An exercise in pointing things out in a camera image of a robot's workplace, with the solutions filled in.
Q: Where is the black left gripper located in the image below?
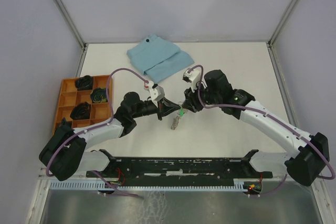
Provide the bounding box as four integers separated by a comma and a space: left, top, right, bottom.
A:
132, 97, 181, 121

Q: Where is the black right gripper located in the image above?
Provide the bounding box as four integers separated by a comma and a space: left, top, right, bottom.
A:
181, 80, 221, 113

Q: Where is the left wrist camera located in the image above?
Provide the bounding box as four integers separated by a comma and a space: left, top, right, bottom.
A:
148, 81, 165, 103

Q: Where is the black coiled cable middle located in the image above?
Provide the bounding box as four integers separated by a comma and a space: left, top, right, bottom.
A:
70, 103, 92, 120

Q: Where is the white cable duct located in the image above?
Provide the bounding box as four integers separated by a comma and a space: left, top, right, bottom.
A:
49, 178, 250, 190

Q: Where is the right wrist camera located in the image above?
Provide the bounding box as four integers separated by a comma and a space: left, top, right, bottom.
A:
182, 69, 201, 92

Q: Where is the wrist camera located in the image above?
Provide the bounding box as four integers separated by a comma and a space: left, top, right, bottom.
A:
182, 69, 201, 92
148, 81, 165, 103

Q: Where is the blue green coiled cable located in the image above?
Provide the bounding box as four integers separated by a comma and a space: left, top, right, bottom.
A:
90, 87, 110, 103

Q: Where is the black coiled cable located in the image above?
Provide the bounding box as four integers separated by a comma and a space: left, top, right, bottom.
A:
70, 103, 92, 120
75, 76, 95, 89
59, 119, 73, 130

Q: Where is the light blue cloth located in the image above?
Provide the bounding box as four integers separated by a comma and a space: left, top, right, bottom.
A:
127, 34, 194, 83

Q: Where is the black coiled cable bottom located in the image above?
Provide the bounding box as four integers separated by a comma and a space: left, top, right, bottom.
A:
59, 119, 73, 130

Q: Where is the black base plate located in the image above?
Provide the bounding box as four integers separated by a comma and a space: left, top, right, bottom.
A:
100, 157, 273, 187

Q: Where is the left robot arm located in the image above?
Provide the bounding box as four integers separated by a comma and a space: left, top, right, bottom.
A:
39, 92, 180, 181

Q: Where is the orange compartment tray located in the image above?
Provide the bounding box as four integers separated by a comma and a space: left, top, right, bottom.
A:
53, 75, 113, 132

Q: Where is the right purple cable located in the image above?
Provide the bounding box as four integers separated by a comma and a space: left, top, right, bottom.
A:
187, 64, 335, 197

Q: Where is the black coiled cable top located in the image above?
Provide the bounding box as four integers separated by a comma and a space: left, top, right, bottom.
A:
75, 76, 95, 89

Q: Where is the green tag key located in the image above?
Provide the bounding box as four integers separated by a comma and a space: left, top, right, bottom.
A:
178, 109, 185, 117

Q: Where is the metal key organizer blue handle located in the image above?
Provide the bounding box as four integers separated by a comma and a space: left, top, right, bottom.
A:
171, 102, 183, 130

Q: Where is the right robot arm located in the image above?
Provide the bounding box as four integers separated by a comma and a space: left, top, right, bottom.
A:
182, 65, 335, 186

